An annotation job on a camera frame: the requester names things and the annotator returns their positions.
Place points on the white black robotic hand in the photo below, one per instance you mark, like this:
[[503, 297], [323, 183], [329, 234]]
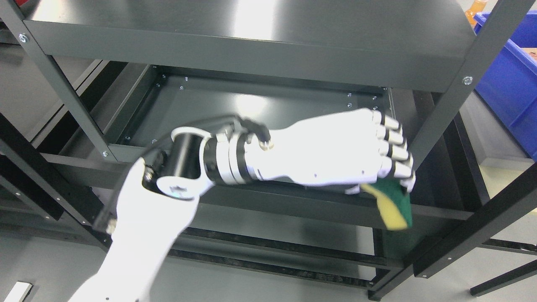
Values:
[[347, 148]]

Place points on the green yellow sponge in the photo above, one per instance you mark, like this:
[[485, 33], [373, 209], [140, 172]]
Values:
[[393, 203]]

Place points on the blue plastic bin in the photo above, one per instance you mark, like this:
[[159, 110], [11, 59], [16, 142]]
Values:
[[509, 86]]

